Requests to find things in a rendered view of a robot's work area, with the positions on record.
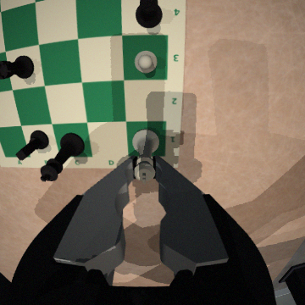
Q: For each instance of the green and cream chessboard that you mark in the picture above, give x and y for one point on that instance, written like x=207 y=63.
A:
x=85 y=80

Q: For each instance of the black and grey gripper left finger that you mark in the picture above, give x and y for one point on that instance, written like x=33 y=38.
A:
x=87 y=233

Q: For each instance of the white pawn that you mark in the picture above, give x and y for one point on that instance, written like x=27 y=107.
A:
x=144 y=62

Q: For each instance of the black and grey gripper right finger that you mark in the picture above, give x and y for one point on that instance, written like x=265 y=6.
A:
x=196 y=233

